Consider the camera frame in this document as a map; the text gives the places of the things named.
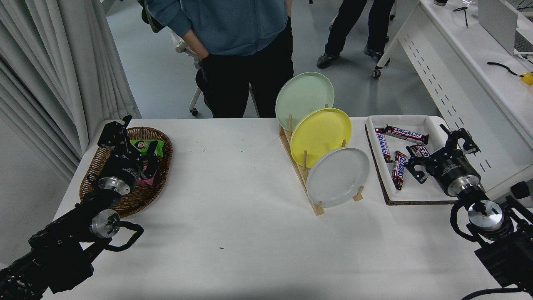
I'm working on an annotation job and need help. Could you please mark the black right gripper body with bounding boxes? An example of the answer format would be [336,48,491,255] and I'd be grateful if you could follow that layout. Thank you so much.
[431,152,480,193]

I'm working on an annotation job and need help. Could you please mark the pale green plate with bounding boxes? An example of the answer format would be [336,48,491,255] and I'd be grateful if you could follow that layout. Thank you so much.
[275,72,335,133]

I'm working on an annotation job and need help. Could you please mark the white tray with cork base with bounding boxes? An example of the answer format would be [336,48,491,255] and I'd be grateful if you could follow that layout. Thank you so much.
[365,115,461,206]

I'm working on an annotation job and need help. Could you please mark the brown wicker basket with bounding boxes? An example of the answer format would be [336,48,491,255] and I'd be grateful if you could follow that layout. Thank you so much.
[79,126,173,218]

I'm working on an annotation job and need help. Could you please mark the grey curtain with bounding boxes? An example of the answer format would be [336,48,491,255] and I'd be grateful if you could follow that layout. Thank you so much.
[0,0,142,184]

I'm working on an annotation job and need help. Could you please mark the dark green jacket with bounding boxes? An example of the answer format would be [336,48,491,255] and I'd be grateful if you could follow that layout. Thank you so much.
[139,0,165,33]

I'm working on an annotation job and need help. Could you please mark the wooden plate rack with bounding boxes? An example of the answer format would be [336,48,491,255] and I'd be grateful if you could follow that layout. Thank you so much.
[278,104,364,216]

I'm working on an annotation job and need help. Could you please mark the silver laptop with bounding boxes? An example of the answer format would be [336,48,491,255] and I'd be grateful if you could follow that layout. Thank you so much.
[478,0,533,57]

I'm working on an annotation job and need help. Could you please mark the person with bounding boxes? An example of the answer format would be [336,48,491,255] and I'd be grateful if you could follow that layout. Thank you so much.
[316,0,395,70]
[144,0,294,119]

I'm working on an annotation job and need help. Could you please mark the green snack packet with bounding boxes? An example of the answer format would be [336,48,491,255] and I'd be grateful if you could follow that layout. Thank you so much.
[130,139,165,158]

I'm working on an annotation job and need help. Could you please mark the yellow plate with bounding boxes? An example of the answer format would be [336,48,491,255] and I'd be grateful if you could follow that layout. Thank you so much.
[290,108,352,169]

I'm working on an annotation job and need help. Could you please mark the grey plate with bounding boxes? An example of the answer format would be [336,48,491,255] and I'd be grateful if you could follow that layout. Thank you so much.
[306,147,370,208]

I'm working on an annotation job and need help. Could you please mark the long snickers bar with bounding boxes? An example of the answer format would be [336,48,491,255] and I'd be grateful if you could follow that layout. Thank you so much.
[383,125,429,145]

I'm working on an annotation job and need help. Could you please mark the black cylindrical object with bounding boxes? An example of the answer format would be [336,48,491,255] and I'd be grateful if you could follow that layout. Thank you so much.
[510,181,531,200]

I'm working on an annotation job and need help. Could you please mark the white perforated desk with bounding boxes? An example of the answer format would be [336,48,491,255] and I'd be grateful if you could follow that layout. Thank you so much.
[372,0,533,205]

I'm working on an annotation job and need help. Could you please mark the thin black cable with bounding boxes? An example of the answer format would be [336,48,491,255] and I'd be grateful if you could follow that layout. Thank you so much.
[453,6,469,28]

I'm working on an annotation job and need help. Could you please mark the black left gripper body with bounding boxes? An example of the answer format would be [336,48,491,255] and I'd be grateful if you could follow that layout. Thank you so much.
[99,152,144,191]

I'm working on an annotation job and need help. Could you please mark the white office chair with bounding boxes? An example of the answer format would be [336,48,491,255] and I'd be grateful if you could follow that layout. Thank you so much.
[172,31,261,117]

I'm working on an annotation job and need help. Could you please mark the pink snack packet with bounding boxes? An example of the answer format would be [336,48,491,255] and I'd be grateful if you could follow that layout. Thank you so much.
[137,165,157,186]

